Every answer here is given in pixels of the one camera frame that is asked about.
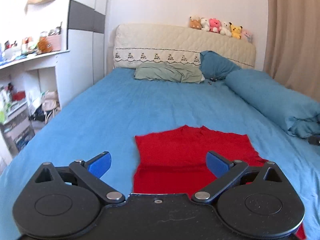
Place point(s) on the white bear plush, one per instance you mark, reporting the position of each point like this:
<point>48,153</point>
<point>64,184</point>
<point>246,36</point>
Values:
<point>225,29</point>

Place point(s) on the cream quilted headboard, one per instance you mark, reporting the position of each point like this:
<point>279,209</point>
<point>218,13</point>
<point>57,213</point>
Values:
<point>135,44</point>

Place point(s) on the pink plush toy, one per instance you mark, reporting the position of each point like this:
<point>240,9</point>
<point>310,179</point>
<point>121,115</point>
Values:
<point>215,25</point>

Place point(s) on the white shelf desk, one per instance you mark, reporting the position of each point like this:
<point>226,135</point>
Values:
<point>33,76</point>

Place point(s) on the orange bear plush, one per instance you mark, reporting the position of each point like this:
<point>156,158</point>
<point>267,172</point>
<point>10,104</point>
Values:
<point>44,46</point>

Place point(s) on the white plush toy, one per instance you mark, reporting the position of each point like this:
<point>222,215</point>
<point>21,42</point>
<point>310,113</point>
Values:
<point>205,25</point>

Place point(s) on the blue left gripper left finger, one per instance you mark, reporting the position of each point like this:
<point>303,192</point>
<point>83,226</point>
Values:
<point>92,168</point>

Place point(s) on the beige handbag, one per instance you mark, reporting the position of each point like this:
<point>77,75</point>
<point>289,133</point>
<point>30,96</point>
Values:
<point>50,105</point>

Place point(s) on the beige curtain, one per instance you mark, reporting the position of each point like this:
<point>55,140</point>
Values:
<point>292,49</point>

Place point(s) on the white grey wardrobe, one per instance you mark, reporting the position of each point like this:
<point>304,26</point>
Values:
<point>83,64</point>

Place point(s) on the blue bed sheet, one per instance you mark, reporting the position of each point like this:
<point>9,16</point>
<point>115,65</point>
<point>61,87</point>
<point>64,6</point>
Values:
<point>108,115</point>

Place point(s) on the rolled teal duvet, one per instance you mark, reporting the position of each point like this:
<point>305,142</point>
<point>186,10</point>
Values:
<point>295,113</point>

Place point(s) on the pink storage basket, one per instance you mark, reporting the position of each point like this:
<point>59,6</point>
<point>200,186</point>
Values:
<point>55,41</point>

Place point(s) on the yellow pikachu plush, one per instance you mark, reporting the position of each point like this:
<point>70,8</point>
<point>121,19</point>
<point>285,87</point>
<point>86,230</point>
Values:
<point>235,31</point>

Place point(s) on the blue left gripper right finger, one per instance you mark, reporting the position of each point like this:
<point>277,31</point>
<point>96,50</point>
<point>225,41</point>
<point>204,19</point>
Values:
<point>222,167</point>

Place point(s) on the red box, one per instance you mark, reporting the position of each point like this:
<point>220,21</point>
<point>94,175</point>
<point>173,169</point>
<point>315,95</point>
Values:
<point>18,96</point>

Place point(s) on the red knit sweater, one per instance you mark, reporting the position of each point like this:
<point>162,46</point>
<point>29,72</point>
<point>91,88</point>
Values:
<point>175,161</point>

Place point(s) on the teal pillow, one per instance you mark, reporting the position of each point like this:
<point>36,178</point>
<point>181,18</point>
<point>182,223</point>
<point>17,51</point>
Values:
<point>215,66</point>

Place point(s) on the light pink plush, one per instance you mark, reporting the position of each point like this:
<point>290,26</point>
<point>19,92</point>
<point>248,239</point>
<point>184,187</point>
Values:
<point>246,35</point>

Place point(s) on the green pillow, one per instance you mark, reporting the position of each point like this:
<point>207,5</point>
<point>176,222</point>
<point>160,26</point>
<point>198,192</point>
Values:
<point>173,72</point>

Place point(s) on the brown plush toy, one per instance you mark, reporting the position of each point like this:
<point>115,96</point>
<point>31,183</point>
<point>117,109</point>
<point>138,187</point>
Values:
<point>195,22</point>

